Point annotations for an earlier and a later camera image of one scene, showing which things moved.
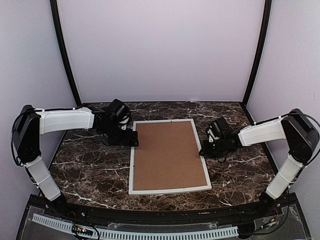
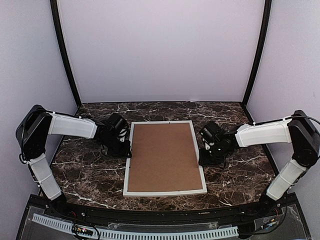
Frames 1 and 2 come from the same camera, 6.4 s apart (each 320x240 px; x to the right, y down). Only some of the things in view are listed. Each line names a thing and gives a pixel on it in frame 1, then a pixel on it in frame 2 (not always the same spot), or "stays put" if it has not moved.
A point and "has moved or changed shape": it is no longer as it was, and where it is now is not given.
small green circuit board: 82,230 stays put
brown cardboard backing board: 168,156 stays put
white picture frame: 131,191 has moved or changed shape
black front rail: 163,217 stays put
